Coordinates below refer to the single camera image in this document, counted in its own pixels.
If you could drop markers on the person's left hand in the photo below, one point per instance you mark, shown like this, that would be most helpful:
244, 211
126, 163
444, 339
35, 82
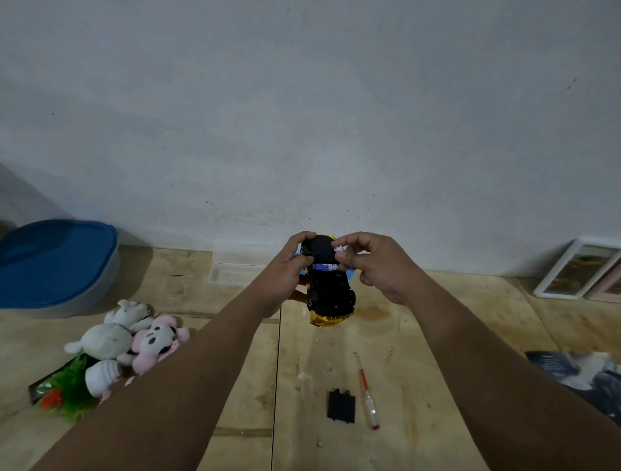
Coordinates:
277, 280

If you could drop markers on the blue and white battery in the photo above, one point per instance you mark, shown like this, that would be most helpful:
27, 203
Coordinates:
324, 267

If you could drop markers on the grey plastic tub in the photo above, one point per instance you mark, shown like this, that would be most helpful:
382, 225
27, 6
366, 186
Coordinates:
92, 298

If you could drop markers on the blue plastic lid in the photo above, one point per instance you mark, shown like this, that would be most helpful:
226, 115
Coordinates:
53, 262

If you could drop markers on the black and gold toy car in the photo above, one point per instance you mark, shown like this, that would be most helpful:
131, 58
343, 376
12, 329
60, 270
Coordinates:
330, 293

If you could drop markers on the green artificial plant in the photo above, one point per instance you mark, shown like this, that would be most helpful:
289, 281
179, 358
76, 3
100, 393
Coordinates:
70, 393

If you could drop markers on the person's right forearm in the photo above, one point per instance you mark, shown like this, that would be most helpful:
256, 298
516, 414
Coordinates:
504, 388

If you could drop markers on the person's right hand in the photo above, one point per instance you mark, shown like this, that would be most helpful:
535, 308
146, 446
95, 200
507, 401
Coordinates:
388, 269

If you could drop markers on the small white plush toy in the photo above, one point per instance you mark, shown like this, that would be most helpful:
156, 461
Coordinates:
103, 377

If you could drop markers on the person's right thumb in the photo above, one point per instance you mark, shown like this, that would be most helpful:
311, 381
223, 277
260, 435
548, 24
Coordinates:
348, 261

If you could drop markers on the white picture frame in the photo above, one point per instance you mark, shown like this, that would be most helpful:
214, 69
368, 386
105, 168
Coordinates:
558, 279

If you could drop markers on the black battery cover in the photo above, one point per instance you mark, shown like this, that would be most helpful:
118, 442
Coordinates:
341, 406

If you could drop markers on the person's left forearm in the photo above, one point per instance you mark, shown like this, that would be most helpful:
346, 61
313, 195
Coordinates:
165, 398

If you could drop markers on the person's left thumb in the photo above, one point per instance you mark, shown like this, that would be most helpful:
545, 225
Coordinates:
305, 262

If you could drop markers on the clear plastic container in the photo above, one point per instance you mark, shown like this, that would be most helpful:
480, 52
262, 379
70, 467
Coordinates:
233, 271

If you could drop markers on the pink plush toy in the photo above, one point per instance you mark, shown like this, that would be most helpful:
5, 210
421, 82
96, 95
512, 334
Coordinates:
157, 342

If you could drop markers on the pink picture frame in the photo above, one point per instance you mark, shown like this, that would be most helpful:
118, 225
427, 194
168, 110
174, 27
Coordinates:
606, 291

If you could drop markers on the dark printed magazine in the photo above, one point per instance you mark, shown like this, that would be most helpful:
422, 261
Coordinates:
582, 376

